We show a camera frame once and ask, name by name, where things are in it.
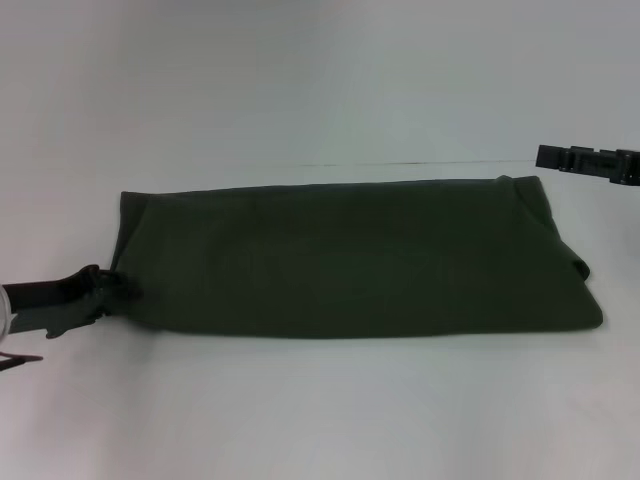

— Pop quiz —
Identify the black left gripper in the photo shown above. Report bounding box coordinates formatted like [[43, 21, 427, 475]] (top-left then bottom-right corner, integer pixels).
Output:
[[2, 264, 145, 341]]

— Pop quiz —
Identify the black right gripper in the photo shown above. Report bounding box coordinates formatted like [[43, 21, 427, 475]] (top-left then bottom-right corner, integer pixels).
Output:
[[535, 143, 640, 188]]

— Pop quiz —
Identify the dark green shirt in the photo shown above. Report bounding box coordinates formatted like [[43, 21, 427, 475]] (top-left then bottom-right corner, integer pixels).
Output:
[[107, 174, 605, 341]]

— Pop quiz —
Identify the left arm cable with plug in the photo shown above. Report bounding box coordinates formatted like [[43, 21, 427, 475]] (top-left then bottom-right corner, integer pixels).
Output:
[[0, 351, 45, 375]]

